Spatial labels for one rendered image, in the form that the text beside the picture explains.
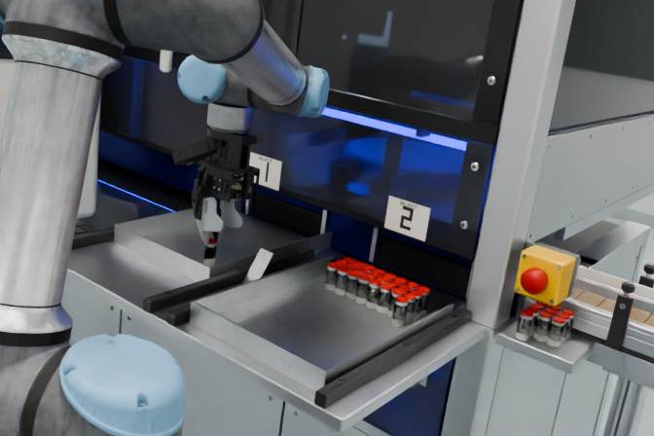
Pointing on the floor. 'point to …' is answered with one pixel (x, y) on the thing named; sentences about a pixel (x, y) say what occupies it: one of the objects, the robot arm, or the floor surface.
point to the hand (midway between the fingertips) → (209, 235)
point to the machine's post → (514, 177)
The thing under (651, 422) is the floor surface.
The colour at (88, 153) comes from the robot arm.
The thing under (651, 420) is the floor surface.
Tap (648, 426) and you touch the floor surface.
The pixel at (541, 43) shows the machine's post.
